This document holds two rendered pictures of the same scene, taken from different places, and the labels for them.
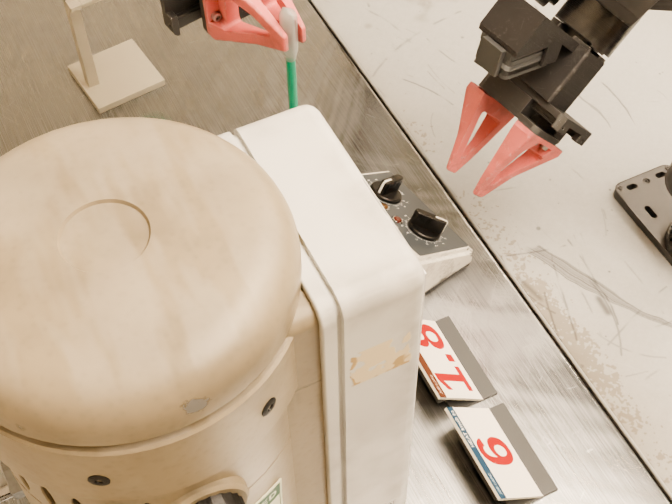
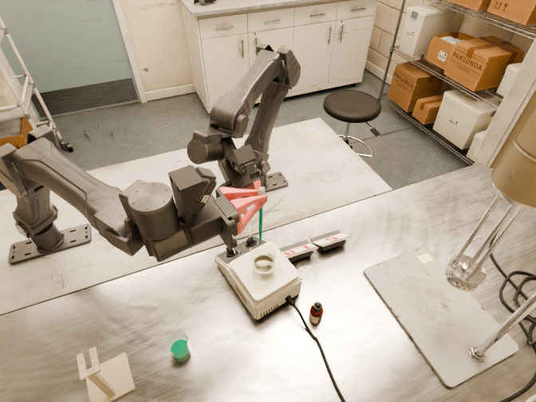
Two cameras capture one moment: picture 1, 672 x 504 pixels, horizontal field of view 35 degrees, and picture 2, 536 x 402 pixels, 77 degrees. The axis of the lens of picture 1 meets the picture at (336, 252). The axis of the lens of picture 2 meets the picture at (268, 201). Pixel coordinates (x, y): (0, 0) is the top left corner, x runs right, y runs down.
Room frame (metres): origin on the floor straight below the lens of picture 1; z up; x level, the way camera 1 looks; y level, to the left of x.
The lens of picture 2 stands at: (0.55, 0.45, 1.63)
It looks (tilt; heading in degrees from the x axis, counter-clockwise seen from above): 44 degrees down; 272
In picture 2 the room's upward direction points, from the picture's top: straight up
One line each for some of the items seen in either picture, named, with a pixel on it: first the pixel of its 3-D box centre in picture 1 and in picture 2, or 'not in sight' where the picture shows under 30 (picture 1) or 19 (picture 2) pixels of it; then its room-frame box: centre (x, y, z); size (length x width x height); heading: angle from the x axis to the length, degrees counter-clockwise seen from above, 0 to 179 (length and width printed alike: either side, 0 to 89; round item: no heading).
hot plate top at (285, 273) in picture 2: not in sight; (264, 269); (0.58, 0.02, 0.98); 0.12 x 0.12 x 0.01; 36
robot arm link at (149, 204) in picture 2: not in sight; (145, 214); (0.75, 0.12, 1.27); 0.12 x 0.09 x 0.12; 152
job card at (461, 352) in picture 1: (443, 355); (297, 248); (0.49, -0.09, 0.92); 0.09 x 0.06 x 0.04; 24
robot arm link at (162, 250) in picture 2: not in sight; (167, 236); (0.72, 0.13, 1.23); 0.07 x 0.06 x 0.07; 36
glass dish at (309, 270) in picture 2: not in sight; (307, 271); (0.47, -0.03, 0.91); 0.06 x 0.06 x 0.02
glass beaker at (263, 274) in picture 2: not in sight; (263, 265); (0.58, 0.03, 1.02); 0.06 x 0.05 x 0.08; 81
